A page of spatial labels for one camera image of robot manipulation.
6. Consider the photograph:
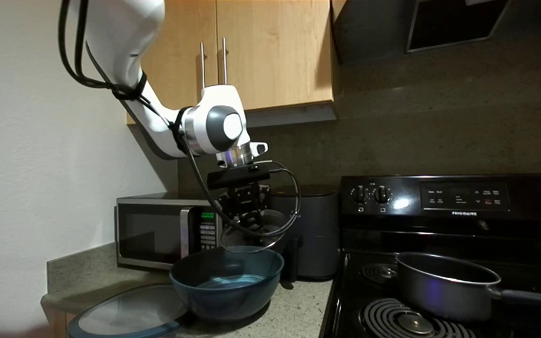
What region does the metal cabinet door handle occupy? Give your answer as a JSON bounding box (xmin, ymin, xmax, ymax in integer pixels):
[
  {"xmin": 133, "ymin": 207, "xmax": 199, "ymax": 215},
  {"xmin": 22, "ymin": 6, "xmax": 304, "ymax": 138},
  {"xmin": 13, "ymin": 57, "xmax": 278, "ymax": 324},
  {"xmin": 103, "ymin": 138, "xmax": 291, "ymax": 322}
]
[
  {"xmin": 220, "ymin": 36, "xmax": 231, "ymax": 87},
  {"xmin": 197, "ymin": 42, "xmax": 208, "ymax": 98}
]

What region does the dark grey oval dish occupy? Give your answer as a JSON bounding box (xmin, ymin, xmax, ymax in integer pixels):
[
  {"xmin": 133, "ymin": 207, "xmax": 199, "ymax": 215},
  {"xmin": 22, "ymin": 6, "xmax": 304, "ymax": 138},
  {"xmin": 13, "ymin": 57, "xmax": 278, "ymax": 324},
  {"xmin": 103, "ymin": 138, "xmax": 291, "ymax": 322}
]
[{"xmin": 66, "ymin": 282, "xmax": 191, "ymax": 338}]

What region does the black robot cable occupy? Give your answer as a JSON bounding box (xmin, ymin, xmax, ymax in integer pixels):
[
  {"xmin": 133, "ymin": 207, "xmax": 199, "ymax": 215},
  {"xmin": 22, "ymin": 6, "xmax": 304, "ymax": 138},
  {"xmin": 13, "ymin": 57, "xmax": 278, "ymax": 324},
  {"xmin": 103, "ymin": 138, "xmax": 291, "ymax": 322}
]
[{"xmin": 56, "ymin": 0, "xmax": 302, "ymax": 241}]

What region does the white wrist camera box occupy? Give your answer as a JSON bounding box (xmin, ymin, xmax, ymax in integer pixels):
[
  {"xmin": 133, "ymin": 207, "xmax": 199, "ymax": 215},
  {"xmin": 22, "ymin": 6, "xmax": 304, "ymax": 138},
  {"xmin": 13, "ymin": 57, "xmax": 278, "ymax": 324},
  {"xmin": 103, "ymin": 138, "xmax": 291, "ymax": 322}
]
[{"xmin": 244, "ymin": 142, "xmax": 270, "ymax": 160}]

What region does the stainless steel microwave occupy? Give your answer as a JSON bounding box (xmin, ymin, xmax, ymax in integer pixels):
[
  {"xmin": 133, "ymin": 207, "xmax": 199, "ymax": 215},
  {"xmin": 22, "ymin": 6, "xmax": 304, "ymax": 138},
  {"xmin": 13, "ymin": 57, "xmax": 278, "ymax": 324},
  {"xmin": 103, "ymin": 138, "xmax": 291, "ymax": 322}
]
[{"xmin": 114, "ymin": 192, "xmax": 227, "ymax": 273}]

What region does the wooden upper cabinet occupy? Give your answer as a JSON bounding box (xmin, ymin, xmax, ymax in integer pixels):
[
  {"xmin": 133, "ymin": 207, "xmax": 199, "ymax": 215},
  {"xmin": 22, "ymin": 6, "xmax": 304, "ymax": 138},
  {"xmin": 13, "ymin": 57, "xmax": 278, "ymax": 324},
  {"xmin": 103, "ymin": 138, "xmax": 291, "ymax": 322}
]
[{"xmin": 124, "ymin": 0, "xmax": 338, "ymax": 136}]

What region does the dark blue bowl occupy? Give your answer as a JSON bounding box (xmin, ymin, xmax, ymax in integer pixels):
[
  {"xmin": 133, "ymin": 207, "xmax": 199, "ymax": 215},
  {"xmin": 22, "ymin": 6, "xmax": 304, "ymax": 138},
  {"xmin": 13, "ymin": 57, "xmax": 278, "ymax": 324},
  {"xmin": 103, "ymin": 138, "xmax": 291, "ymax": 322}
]
[{"xmin": 167, "ymin": 245, "xmax": 287, "ymax": 326}]

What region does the large electric coil burner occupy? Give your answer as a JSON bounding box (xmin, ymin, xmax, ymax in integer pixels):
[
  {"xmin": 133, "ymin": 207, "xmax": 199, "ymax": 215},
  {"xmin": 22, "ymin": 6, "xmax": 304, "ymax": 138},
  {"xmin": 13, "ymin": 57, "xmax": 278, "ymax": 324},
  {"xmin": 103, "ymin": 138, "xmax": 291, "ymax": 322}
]
[{"xmin": 361, "ymin": 296, "xmax": 477, "ymax": 338}]

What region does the black pan with grey handle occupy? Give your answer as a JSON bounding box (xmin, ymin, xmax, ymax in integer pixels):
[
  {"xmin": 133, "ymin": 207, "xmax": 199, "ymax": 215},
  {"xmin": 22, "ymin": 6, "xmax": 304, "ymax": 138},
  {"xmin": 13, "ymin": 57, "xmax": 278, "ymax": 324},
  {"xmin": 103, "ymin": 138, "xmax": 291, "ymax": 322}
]
[{"xmin": 394, "ymin": 251, "xmax": 541, "ymax": 326}]

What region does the black stove knob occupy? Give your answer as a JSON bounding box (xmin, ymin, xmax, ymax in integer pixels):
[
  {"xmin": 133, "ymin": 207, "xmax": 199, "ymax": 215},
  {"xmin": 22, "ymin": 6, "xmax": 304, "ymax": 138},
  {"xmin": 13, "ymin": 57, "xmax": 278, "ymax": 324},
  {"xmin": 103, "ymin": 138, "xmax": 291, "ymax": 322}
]
[
  {"xmin": 349, "ymin": 185, "xmax": 368, "ymax": 205},
  {"xmin": 370, "ymin": 185, "xmax": 392, "ymax": 207}
]

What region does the black electric stove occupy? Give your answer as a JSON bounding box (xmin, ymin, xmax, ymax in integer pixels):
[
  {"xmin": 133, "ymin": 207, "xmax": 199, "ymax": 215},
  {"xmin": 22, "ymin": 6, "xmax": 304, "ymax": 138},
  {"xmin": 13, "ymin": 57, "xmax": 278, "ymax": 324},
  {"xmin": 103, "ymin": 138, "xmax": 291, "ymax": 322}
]
[{"xmin": 317, "ymin": 174, "xmax": 541, "ymax": 338}]

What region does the dark range hood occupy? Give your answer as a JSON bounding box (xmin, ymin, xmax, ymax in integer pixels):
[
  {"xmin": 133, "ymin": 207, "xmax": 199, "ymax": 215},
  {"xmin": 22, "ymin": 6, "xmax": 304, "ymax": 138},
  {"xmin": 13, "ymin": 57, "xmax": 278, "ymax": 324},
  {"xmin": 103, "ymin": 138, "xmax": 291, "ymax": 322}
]
[{"xmin": 406, "ymin": 0, "xmax": 511, "ymax": 55}]

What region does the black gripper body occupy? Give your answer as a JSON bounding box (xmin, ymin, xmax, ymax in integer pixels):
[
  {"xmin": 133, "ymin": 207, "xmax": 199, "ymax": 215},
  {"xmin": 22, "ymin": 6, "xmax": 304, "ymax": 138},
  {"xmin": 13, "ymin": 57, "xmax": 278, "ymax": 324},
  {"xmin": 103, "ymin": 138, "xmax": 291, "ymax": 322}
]
[{"xmin": 205, "ymin": 162, "xmax": 274, "ymax": 213}]

